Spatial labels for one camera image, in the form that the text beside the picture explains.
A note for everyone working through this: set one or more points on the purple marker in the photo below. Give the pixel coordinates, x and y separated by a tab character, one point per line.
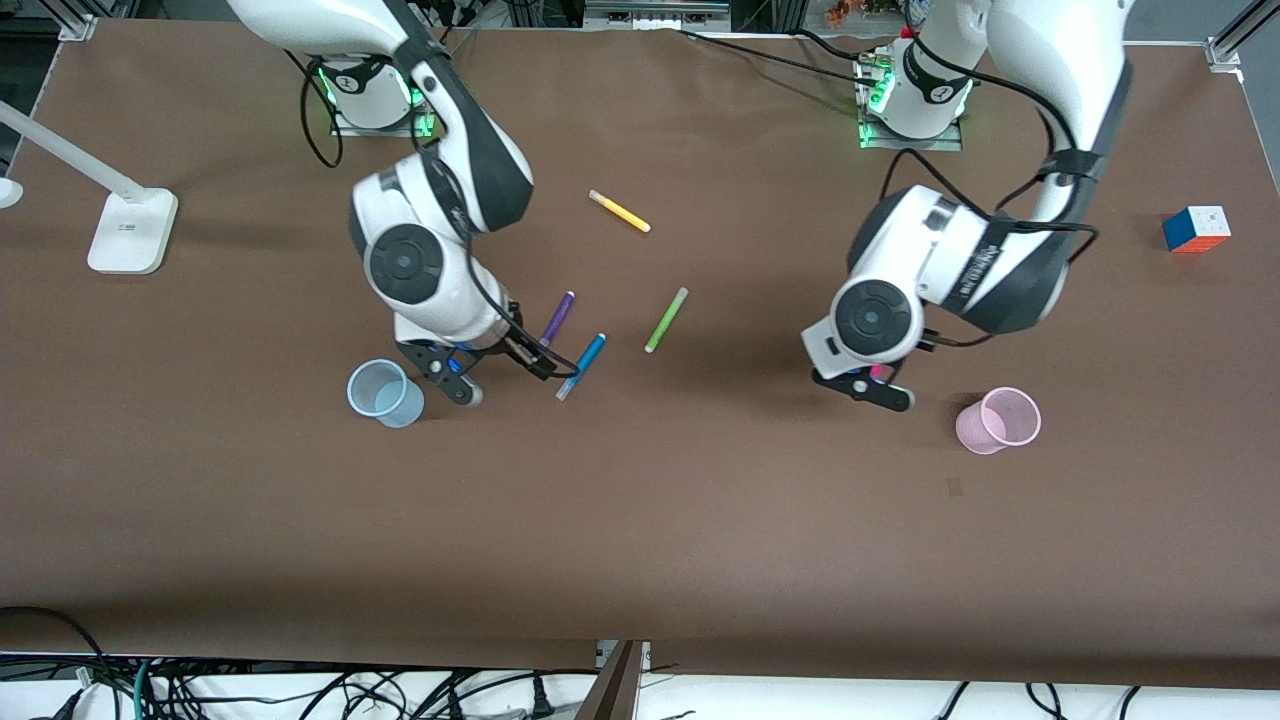
558	318

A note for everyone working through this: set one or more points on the yellow marker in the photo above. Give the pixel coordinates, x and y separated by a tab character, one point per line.
620	211

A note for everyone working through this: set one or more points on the white desk lamp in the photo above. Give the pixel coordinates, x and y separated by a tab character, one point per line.
130	235

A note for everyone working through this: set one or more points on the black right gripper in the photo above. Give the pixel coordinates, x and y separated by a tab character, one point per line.
521	349

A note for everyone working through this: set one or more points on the Rubik's cube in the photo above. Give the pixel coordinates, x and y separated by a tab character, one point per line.
1195	230

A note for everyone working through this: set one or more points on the blue mesh cup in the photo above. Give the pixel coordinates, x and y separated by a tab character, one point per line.
400	405

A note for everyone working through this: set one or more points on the aluminium corner profile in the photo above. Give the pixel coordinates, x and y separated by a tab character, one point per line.
78	22
1228	48

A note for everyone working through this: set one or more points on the orange toy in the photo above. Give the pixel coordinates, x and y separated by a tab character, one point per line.
838	12

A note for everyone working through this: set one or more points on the aluminium frame bar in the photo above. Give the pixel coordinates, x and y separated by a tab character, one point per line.
655	12

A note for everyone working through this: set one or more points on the blue marker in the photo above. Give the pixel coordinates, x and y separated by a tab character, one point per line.
590	355

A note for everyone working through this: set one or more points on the aluminium bracket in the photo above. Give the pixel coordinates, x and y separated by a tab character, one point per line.
643	655

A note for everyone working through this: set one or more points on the green marker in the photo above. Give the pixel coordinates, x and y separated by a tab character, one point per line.
666	320

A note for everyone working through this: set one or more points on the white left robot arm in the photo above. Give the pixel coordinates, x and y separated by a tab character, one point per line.
880	315

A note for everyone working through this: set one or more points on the brown paper table cover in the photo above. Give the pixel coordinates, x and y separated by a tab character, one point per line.
640	520

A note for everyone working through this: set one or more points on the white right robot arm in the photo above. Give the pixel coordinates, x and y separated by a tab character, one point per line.
410	260

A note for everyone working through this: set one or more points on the brown table beam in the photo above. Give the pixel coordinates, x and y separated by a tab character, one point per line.
610	690

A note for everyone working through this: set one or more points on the pink mesh cup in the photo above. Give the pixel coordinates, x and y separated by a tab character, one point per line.
975	430

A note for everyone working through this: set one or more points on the black power plug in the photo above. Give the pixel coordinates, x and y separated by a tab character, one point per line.
542	700

